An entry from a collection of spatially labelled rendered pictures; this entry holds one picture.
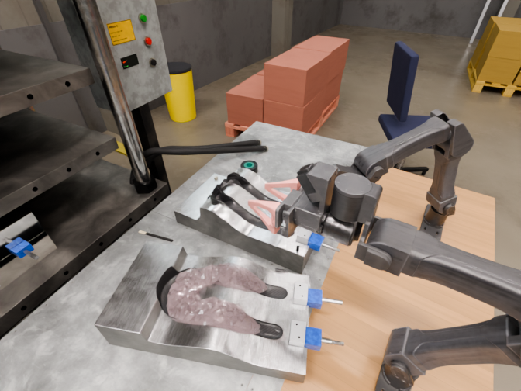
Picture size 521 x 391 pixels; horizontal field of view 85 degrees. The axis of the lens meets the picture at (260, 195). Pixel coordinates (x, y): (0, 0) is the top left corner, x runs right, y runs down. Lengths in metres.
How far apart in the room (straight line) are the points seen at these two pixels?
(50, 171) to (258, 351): 0.84
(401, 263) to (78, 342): 0.80
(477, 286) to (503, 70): 5.03
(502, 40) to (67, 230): 5.25
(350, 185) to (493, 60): 5.01
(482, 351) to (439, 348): 0.07
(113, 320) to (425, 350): 0.68
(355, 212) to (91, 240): 0.96
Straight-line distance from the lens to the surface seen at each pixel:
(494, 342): 0.62
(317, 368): 0.83
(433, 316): 1.00
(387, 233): 0.51
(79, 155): 1.18
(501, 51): 5.40
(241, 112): 3.09
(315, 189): 0.48
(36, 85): 1.07
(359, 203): 0.46
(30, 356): 1.01
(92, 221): 1.28
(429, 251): 0.51
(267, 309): 0.81
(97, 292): 1.03
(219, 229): 0.99
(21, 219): 1.13
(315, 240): 0.90
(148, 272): 0.86
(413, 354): 0.71
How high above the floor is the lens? 1.57
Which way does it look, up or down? 40 degrees down
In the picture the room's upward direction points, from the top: straight up
